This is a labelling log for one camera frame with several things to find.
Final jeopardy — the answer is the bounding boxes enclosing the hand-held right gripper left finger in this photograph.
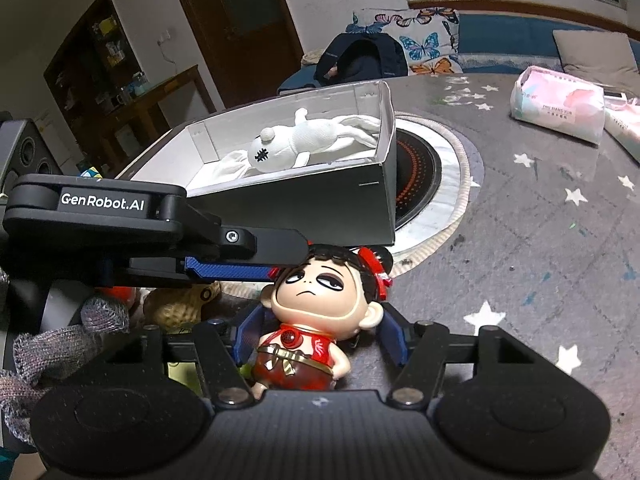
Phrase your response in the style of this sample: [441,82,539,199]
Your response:
[107,305,273,407]

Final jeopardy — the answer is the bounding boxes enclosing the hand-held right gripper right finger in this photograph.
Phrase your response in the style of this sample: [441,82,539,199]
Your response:
[376,306,538,406]

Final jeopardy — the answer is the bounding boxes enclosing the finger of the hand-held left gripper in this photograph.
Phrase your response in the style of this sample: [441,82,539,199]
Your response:
[182,200,309,266]
[97,255,282,289]

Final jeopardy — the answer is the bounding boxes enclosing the red dress doll figure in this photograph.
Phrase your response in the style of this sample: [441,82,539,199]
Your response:
[250,244,397,399]

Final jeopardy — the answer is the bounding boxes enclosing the tan peanut toy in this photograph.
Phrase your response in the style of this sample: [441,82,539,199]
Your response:
[142,280,222,334]

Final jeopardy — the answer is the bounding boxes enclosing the red round toy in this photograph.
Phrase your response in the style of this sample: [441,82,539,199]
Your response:
[97,285,139,307]

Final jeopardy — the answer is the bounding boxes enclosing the grey cardboard box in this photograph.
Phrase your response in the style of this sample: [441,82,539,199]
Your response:
[115,79,399,247]

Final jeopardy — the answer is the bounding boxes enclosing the person's left hand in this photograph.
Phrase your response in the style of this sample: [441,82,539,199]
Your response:
[0,267,142,448]

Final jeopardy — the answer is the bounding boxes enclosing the white plush toy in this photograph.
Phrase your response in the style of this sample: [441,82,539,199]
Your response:
[192,107,384,186]

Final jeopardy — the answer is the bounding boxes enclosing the wooden side table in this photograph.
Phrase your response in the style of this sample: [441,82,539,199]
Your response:
[97,65,219,171]

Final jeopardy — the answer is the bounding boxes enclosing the dark wooden shelf cabinet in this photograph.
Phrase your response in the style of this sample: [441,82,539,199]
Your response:
[44,0,137,162]

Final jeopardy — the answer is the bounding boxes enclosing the dark backpack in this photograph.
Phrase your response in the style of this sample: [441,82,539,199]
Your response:
[314,31,409,86]

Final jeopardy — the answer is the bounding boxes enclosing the brown wooden door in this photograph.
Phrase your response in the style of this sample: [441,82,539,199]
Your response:
[165,0,306,112]

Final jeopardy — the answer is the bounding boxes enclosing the butterfly print pillow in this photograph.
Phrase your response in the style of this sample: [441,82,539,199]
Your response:
[352,7,461,77]

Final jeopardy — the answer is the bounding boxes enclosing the pink tissue pack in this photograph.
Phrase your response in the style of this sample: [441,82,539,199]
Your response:
[510,66,606,147]
[602,92,640,164]

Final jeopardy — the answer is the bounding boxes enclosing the blue sofa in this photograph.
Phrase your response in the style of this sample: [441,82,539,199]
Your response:
[277,10,640,97]

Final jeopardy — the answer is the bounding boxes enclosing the grey pillow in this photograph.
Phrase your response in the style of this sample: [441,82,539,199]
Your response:
[552,29,640,95]

